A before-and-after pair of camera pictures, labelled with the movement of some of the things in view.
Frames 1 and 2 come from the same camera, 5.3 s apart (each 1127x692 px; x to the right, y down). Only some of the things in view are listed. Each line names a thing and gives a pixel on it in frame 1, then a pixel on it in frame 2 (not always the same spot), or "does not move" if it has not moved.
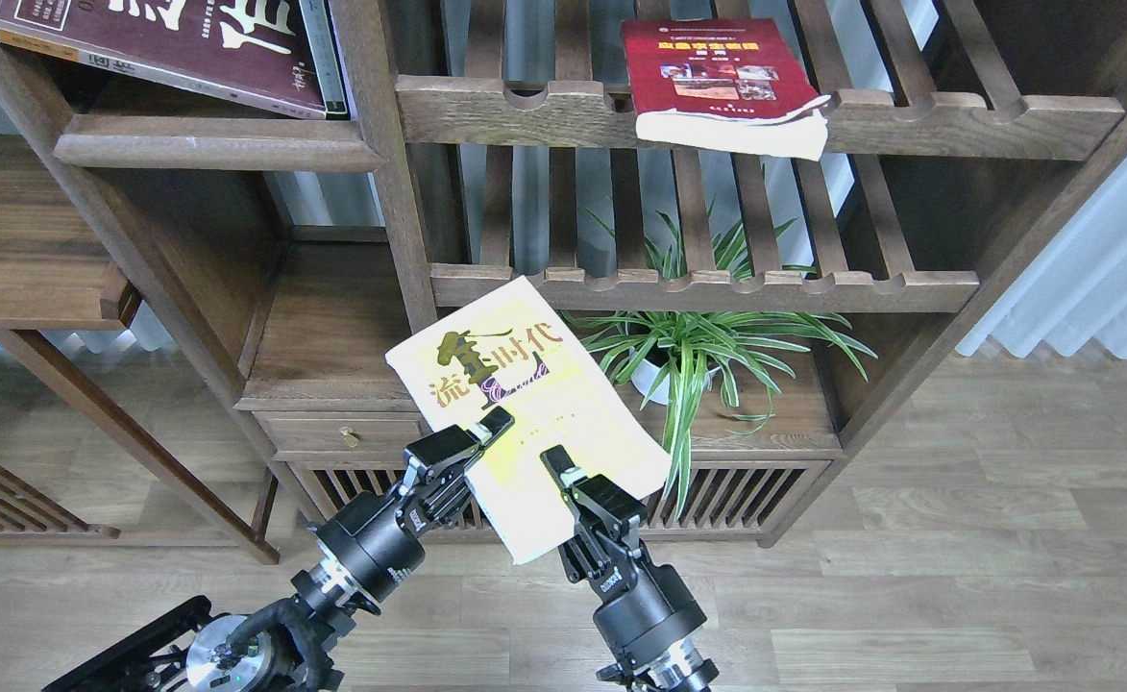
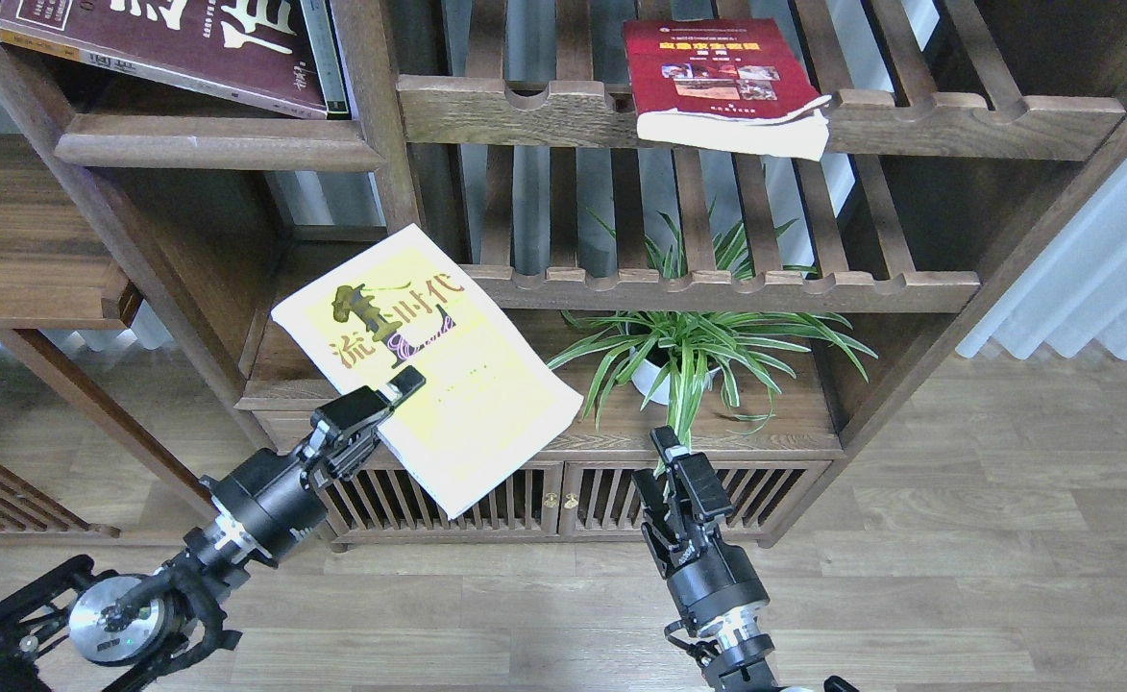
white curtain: x=1111 y=276 does not move
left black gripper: x=375 y=541 -> x=261 y=499
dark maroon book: x=256 y=51 does not move
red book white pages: x=722 y=86 does not move
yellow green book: x=511 y=351 -> x=489 y=396
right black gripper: x=646 y=608 -> x=712 y=576
